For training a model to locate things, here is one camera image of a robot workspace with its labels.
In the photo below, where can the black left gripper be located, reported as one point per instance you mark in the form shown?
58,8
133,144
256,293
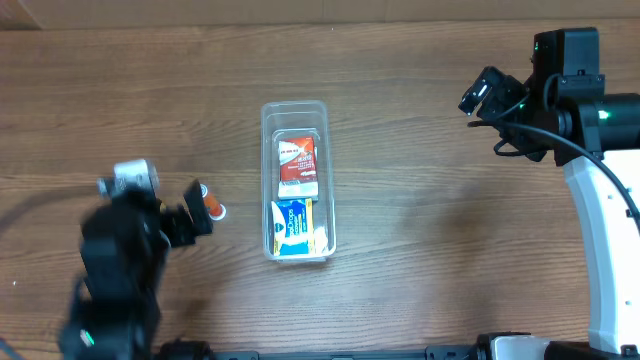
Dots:
169,223

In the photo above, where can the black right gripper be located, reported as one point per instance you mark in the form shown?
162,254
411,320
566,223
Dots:
503,100

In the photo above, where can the white medicine box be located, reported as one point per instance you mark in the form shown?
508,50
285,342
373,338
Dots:
304,190

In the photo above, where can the blue yellow VapoDrops box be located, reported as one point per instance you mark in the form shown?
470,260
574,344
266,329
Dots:
293,227

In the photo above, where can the red medicine box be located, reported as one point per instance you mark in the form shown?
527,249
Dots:
297,160

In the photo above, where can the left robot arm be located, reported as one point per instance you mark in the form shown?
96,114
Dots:
114,313

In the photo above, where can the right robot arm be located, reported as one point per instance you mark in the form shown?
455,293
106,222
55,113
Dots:
563,109

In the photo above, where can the clear plastic container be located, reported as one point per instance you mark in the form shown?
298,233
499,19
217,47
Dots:
292,119

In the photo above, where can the orange tube white caps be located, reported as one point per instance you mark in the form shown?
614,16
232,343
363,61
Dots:
215,209

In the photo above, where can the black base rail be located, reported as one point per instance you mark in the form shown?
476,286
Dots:
350,355

